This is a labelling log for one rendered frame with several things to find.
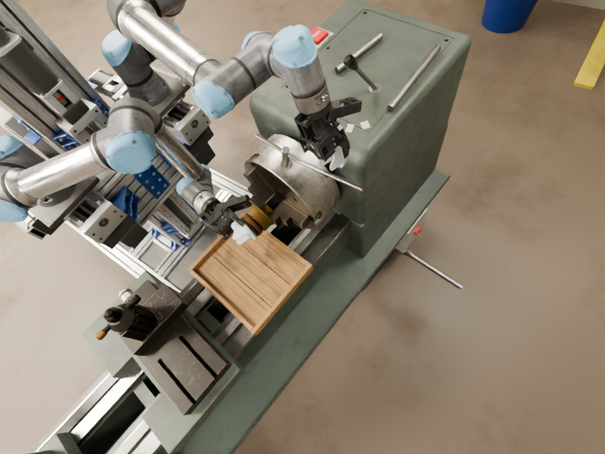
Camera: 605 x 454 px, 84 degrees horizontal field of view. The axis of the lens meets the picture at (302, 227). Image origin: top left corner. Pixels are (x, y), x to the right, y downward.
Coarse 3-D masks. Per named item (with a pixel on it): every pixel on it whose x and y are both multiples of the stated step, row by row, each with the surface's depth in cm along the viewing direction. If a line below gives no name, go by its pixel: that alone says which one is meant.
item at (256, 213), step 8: (256, 208) 106; (264, 208) 107; (248, 216) 106; (256, 216) 105; (264, 216) 106; (248, 224) 105; (256, 224) 105; (264, 224) 106; (272, 224) 109; (256, 232) 106
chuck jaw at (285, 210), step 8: (280, 208) 107; (288, 208) 107; (296, 208) 106; (272, 216) 106; (280, 216) 106; (288, 216) 105; (296, 216) 105; (304, 216) 104; (320, 216) 107; (288, 224) 107; (296, 224) 107; (304, 224) 105
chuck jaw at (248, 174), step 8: (248, 168) 105; (256, 168) 103; (248, 176) 102; (256, 176) 103; (264, 176) 105; (256, 184) 104; (264, 184) 105; (256, 192) 105; (264, 192) 106; (272, 192) 108; (248, 200) 108; (256, 200) 105; (264, 200) 107
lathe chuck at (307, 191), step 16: (256, 160) 101; (272, 160) 99; (272, 176) 100; (288, 176) 97; (304, 176) 98; (288, 192) 101; (304, 192) 98; (320, 192) 101; (304, 208) 102; (320, 208) 103
